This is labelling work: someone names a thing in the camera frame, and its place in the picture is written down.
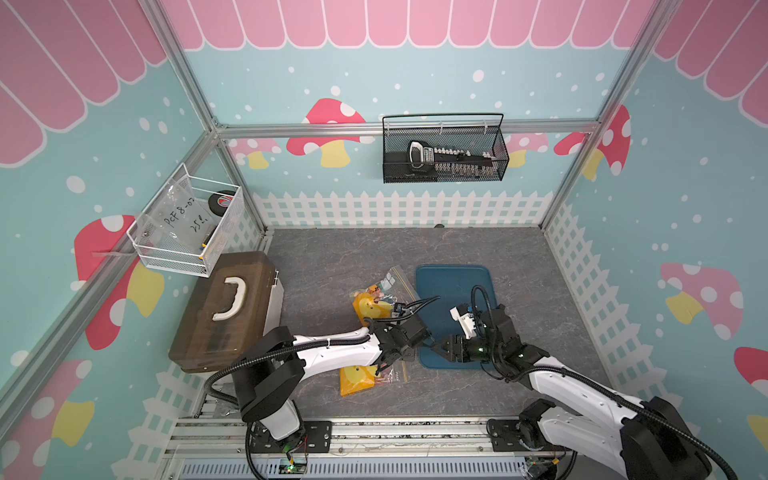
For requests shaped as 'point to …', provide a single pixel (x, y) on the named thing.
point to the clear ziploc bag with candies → (394, 288)
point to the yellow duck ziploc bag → (355, 379)
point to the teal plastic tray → (443, 288)
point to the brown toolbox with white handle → (241, 296)
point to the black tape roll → (218, 204)
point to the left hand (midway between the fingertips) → (402, 350)
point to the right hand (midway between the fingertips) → (436, 347)
